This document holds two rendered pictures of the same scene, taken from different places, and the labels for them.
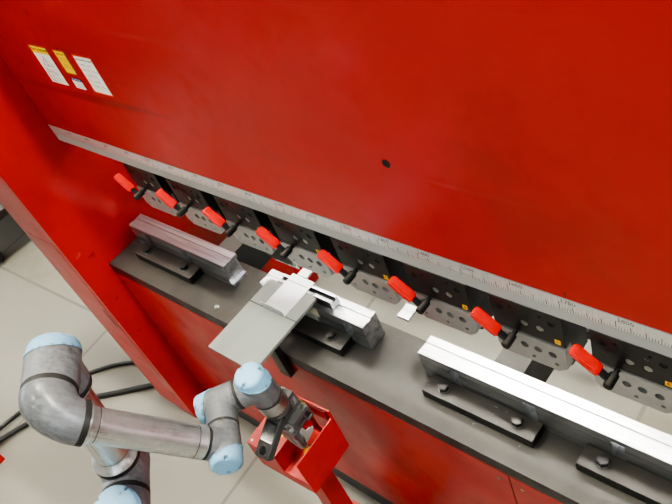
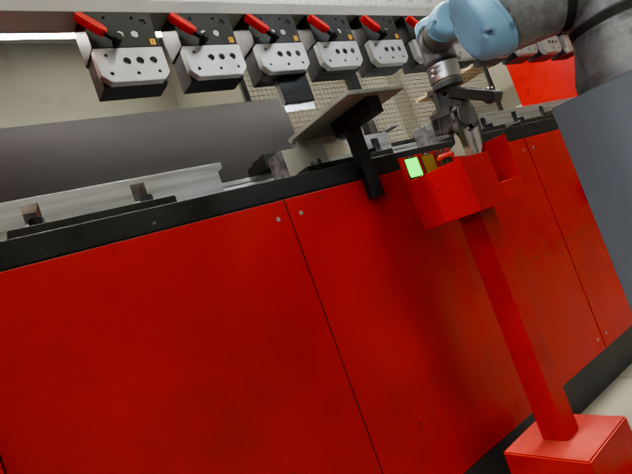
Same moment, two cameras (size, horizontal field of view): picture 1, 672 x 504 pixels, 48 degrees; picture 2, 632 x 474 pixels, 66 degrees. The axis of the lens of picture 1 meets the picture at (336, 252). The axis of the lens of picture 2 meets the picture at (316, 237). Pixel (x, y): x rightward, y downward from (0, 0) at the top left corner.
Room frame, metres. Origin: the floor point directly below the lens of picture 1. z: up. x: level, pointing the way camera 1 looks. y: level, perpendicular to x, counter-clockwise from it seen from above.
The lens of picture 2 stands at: (1.62, 1.44, 0.68)
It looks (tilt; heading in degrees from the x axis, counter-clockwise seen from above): 3 degrees up; 269
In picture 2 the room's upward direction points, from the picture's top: 20 degrees counter-clockwise
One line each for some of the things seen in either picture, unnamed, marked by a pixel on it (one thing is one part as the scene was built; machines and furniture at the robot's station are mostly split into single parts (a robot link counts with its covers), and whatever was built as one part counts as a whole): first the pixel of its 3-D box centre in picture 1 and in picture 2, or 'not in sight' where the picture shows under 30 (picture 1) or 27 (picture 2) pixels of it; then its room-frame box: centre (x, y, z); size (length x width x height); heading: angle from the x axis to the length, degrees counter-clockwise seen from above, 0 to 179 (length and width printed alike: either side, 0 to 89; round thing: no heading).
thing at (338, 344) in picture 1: (307, 327); (348, 165); (1.46, 0.16, 0.89); 0.30 x 0.05 x 0.03; 34
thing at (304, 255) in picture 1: (311, 236); (328, 48); (1.38, 0.04, 1.26); 0.15 x 0.09 x 0.17; 34
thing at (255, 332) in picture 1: (262, 323); (342, 115); (1.44, 0.26, 1.00); 0.26 x 0.18 x 0.01; 124
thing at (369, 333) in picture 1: (319, 307); (336, 161); (1.48, 0.10, 0.92); 0.39 x 0.06 x 0.10; 34
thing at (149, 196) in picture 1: (160, 181); (123, 55); (1.87, 0.38, 1.26); 0.15 x 0.09 x 0.17; 34
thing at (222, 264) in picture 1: (185, 248); (114, 209); (1.97, 0.45, 0.92); 0.50 x 0.06 x 0.10; 34
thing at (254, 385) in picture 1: (256, 385); (434, 41); (1.18, 0.30, 1.07); 0.09 x 0.08 x 0.11; 85
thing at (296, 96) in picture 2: (280, 252); (295, 94); (1.52, 0.13, 1.13); 0.10 x 0.02 x 0.10; 34
